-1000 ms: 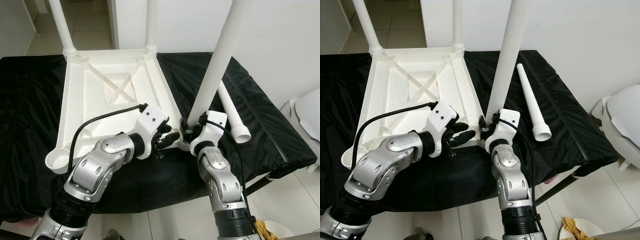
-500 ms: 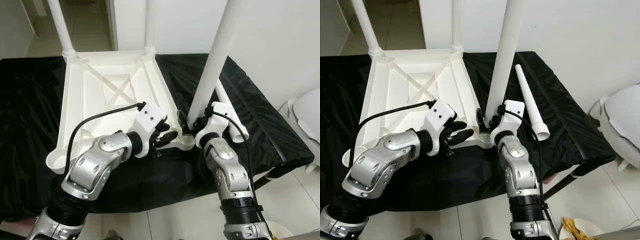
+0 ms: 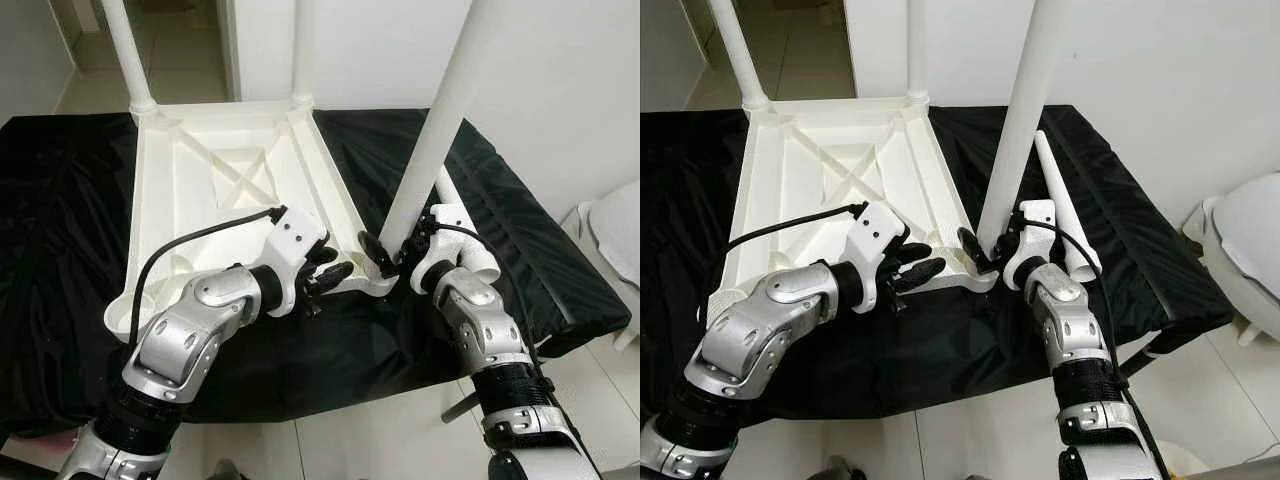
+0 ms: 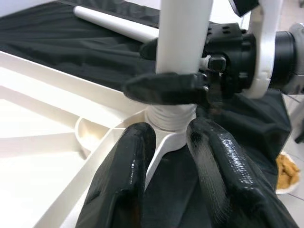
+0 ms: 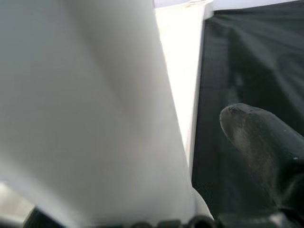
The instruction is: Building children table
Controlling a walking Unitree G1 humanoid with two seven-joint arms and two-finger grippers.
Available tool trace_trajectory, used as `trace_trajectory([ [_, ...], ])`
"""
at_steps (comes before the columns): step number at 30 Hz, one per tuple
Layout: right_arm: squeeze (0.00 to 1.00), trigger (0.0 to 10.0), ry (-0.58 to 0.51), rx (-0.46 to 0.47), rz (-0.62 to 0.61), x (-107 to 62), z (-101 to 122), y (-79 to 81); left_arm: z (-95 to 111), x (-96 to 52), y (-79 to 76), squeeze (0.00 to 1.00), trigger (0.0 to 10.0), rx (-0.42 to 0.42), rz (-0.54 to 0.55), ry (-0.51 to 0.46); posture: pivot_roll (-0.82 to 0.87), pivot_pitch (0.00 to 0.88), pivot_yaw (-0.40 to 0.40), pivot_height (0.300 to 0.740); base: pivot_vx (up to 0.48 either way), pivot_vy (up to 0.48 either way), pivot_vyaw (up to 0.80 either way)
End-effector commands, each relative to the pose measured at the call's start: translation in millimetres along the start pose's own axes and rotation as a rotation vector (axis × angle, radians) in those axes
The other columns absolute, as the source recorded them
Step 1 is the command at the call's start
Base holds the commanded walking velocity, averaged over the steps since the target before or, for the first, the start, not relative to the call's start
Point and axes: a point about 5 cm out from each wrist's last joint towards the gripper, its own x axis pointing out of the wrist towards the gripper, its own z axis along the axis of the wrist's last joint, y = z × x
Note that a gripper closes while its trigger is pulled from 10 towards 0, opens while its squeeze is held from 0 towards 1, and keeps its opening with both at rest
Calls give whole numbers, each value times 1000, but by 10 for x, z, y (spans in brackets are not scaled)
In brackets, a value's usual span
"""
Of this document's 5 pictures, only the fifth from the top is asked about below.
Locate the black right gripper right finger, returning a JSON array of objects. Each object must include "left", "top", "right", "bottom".
[{"left": 219, "top": 103, "right": 304, "bottom": 228}]

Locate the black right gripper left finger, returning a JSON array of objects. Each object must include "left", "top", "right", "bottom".
[{"left": 23, "top": 206, "right": 68, "bottom": 228}]

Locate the white plastic table top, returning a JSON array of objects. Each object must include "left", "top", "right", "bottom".
[{"left": 154, "top": 0, "right": 214, "bottom": 171}]

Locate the white plastic table leg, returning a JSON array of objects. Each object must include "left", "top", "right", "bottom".
[{"left": 0, "top": 0, "right": 212, "bottom": 228}]

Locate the black tablecloth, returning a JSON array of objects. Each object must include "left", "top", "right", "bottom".
[{"left": 190, "top": 7, "right": 304, "bottom": 228}]

